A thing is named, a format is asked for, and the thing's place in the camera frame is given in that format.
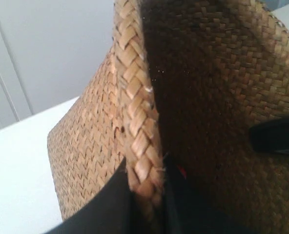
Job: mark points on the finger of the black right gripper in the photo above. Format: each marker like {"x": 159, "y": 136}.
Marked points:
{"x": 271, "y": 136}

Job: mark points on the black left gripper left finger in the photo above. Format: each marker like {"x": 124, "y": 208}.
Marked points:
{"x": 107, "y": 213}

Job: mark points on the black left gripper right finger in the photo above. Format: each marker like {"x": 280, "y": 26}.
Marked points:
{"x": 186, "y": 212}

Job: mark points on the red cylindrical blocks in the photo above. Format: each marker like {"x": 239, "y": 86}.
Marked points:
{"x": 182, "y": 170}

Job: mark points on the brown woven wicker basket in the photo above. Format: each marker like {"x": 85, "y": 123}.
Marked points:
{"x": 188, "y": 78}

